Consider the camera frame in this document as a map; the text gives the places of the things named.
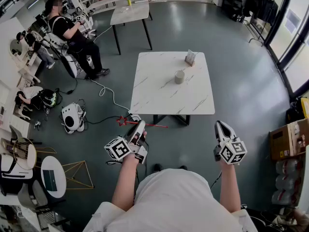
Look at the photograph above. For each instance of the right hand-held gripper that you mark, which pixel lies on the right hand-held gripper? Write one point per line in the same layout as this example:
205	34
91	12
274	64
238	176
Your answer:
233	152

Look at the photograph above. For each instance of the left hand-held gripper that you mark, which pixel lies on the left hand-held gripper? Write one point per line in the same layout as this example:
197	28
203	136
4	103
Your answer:
118	149

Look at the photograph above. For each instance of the red star wand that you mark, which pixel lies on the red star wand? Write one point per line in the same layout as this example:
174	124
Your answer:
154	125

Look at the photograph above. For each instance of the grey cup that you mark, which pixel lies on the grey cup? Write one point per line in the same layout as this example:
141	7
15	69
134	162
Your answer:
179	78

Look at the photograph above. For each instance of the person's right forearm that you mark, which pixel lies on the person's right forearm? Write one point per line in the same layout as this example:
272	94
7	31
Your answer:
229	185

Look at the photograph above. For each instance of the person's left forearm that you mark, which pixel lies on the person's left forearm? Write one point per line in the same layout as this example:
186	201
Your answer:
126	180

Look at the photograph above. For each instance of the person's left hand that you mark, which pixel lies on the person's left hand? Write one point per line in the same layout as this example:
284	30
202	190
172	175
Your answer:
144	134

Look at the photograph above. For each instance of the white power strip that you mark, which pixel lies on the white power strip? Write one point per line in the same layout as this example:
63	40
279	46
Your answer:
135	118

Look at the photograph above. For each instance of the person's black shoe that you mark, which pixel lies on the person's black shoe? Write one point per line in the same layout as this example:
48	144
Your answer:
158	167
183	168

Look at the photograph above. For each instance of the white marble square table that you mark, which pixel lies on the white marble square table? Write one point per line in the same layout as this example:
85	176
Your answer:
157	86

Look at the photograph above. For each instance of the brown cardboard box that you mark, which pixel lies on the brown cardboard box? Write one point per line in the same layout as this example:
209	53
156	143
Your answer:
282	141

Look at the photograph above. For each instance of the white rounded backpack device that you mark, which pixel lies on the white rounded backpack device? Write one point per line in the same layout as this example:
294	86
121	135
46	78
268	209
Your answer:
71	118

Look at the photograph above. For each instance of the black bag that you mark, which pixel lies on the black bag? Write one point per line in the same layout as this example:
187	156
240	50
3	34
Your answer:
293	111

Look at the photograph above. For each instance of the person's white shirt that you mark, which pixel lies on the person's white shirt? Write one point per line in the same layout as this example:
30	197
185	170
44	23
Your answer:
173	202

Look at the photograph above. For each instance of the pack of water bottles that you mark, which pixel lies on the pack of water bottles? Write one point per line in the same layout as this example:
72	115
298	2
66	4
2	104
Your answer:
288	180

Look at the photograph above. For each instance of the wooden card holder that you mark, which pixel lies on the wooden card holder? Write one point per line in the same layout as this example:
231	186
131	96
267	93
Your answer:
190	58

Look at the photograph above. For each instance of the yellow box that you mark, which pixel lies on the yellow box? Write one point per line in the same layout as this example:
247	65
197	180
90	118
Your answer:
305	106

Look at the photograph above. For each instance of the round white side table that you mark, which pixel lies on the round white side table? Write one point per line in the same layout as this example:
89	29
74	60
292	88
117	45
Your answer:
60	178

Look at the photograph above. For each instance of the teal box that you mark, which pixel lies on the teal box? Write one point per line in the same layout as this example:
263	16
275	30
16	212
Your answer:
49	180

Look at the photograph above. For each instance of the grey marble table black legs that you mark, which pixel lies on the grey marble table black legs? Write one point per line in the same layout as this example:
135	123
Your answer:
130	12

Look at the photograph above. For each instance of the white black backpack rig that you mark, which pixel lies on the white black backpack rig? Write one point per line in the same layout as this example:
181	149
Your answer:
12	168

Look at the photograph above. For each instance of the yellow bottle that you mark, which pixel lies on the yellow bottle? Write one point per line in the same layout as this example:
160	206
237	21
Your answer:
129	0

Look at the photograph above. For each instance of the clothes rack with dark clothes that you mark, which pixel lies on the clothes rack with dark clothes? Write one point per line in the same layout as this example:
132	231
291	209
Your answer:
260	1

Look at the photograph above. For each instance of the round wall mirror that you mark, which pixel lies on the round wall mirror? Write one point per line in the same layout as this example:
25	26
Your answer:
15	47

